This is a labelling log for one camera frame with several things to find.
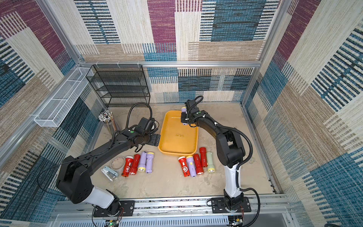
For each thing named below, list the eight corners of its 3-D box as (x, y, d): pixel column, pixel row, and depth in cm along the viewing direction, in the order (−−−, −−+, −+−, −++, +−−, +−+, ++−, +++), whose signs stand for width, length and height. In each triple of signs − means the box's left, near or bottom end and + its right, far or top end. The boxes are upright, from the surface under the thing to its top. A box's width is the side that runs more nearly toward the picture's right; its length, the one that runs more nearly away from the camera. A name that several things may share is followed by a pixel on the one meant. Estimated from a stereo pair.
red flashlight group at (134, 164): (130, 174, 86) (128, 172, 84) (134, 156, 94) (133, 154, 91) (137, 174, 86) (135, 172, 84) (140, 156, 94) (139, 154, 91)
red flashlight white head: (122, 176, 85) (120, 174, 82) (127, 158, 93) (125, 155, 90) (130, 176, 85) (128, 174, 82) (134, 158, 93) (132, 155, 90)
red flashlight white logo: (184, 177, 84) (184, 175, 82) (178, 159, 92) (178, 157, 89) (191, 175, 85) (191, 173, 83) (184, 157, 92) (184, 155, 90)
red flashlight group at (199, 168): (197, 175, 85) (197, 173, 83) (193, 156, 93) (193, 154, 91) (203, 173, 86) (203, 172, 83) (198, 155, 93) (198, 153, 91)
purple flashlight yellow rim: (139, 171, 87) (137, 169, 84) (142, 153, 95) (141, 151, 92) (145, 171, 87) (143, 169, 84) (148, 153, 95) (147, 151, 92)
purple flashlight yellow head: (146, 173, 85) (145, 172, 83) (147, 154, 93) (146, 152, 91) (152, 173, 85) (152, 171, 84) (153, 153, 93) (153, 152, 91)
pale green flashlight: (207, 172, 86) (208, 170, 84) (205, 153, 94) (206, 151, 92) (214, 172, 86) (215, 170, 84) (211, 153, 94) (212, 151, 92)
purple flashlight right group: (190, 177, 85) (191, 175, 82) (186, 158, 92) (186, 156, 89) (197, 176, 85) (197, 174, 82) (192, 157, 93) (192, 155, 90)
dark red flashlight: (200, 167, 89) (201, 165, 86) (199, 149, 96) (199, 147, 94) (207, 167, 89) (208, 165, 86) (205, 149, 96) (206, 147, 94)
